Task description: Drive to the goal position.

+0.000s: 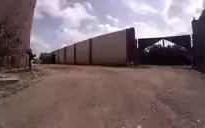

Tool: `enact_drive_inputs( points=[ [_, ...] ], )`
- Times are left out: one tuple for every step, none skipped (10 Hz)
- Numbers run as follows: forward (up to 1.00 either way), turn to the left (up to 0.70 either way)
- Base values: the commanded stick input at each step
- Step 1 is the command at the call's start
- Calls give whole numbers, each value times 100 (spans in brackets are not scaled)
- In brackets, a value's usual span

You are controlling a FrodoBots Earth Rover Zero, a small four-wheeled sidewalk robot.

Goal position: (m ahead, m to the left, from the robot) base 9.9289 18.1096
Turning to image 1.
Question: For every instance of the concrete slab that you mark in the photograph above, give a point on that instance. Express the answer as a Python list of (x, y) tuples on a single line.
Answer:
[(6, 79)]

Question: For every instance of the red brick building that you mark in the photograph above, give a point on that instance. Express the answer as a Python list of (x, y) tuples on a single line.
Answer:
[(10, 30)]

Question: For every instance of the person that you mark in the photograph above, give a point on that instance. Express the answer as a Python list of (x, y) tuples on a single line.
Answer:
[(30, 58)]

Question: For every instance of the dark metal gate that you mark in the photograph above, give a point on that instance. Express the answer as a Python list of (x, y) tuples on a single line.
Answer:
[(165, 53)]

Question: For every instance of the long pale panel wall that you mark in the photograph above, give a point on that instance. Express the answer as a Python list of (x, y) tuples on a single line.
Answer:
[(106, 50)]

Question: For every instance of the brown dirt road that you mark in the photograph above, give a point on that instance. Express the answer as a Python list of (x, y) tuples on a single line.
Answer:
[(100, 96)]

